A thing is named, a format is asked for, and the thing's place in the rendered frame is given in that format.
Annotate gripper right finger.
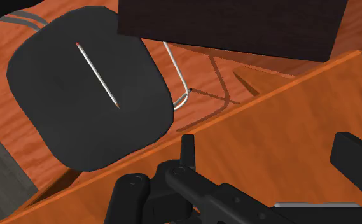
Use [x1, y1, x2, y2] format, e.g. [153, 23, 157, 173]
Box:
[329, 132, 362, 204]

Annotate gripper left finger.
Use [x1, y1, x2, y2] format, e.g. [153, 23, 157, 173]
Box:
[103, 134, 296, 224]

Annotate orange wooden desk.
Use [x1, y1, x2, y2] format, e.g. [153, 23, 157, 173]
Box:
[0, 49, 362, 224]

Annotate grey pencil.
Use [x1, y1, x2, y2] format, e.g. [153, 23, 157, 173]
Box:
[75, 42, 121, 109]

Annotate black chair with metal legs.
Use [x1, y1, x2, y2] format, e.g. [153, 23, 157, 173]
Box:
[0, 6, 193, 173]

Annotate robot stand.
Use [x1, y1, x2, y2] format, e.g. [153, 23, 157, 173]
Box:
[117, 0, 349, 63]

